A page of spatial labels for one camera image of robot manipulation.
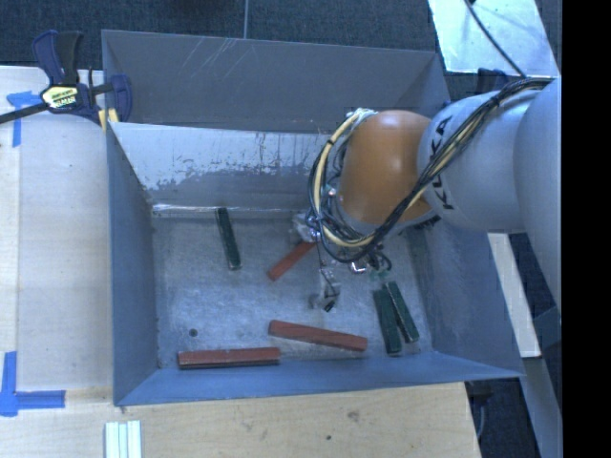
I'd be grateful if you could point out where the dark green flat block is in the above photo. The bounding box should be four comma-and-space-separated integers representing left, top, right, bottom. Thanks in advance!
371, 287, 404, 357
214, 206, 243, 272
384, 280, 422, 345

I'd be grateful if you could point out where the pale wood flat board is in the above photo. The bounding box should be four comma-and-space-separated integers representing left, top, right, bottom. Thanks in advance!
16, 68, 116, 393

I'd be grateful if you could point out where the black cylinder on white bracket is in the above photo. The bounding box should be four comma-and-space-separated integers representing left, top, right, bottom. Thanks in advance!
349, 258, 383, 276

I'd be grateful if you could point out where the red-brown flat block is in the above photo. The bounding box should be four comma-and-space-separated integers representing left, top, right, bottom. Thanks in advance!
267, 319, 370, 354
265, 239, 318, 283
177, 345, 283, 370

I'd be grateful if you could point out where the grey metal bin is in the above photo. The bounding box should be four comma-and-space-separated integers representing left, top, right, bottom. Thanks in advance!
99, 29, 527, 408

